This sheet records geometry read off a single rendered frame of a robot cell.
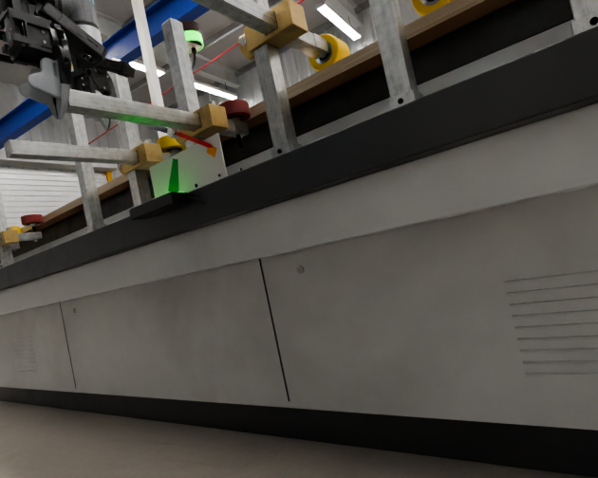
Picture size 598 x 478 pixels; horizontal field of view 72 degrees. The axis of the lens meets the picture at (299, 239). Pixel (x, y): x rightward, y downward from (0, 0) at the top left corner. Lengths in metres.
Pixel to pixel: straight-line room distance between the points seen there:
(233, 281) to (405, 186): 0.69
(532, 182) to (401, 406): 0.59
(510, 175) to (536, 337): 0.35
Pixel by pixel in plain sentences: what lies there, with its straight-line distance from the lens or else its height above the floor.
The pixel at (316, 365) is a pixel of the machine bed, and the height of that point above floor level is 0.22.
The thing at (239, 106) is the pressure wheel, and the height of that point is 0.89.
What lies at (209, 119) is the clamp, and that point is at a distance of 0.95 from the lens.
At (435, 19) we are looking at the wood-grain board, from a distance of 0.90.
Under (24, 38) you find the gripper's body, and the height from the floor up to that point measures 0.92.
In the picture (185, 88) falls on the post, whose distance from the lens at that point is 1.04.
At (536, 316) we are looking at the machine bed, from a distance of 0.89.
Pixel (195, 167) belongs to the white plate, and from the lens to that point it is 0.98.
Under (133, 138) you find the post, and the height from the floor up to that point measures 0.90.
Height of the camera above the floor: 0.51
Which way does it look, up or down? 2 degrees up
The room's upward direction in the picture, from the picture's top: 12 degrees counter-clockwise
